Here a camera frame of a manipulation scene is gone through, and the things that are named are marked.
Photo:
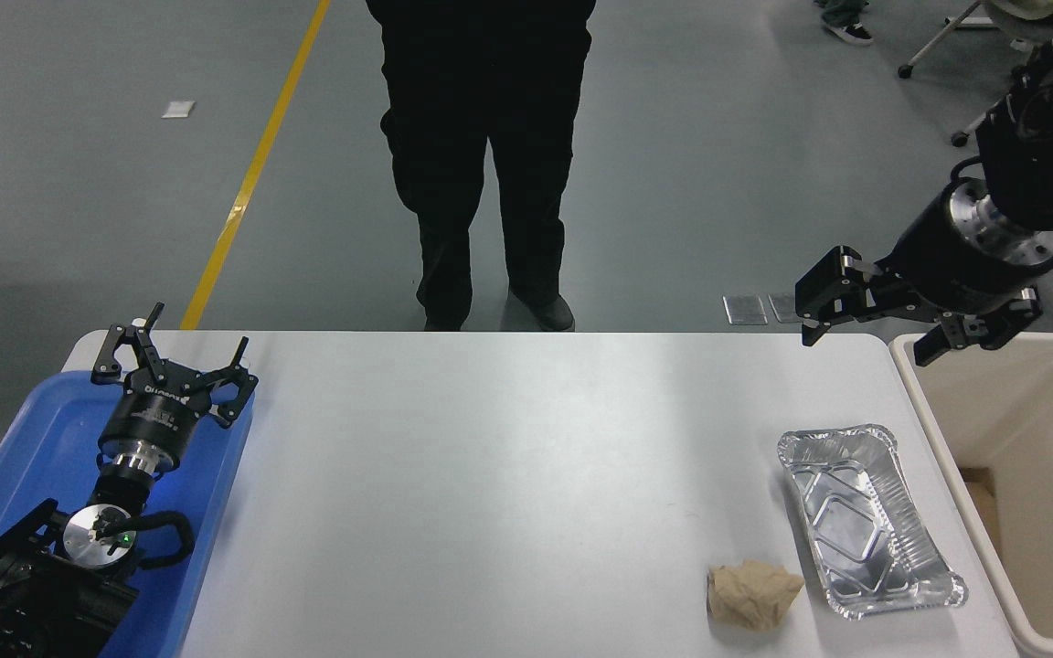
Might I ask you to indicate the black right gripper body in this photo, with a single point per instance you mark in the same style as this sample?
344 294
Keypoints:
947 270

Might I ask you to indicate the large pale bin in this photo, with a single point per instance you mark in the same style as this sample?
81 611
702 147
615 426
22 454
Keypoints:
993 402

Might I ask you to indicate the blue plastic tray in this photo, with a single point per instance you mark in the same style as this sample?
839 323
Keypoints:
42 429

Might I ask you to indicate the white frame office chair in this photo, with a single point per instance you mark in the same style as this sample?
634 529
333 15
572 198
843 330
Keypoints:
1029 14

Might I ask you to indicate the person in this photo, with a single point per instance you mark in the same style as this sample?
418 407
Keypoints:
481 137
846 27

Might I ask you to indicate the silver foil tray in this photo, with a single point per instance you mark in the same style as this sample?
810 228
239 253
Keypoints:
865 521

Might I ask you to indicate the silver floor plate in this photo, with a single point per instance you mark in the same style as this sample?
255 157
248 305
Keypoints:
746 309
782 306

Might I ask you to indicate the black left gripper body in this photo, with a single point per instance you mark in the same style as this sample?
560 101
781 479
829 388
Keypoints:
154 419

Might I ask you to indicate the crumpled tan paper ball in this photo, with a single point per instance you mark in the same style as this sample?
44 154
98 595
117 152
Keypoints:
753 594

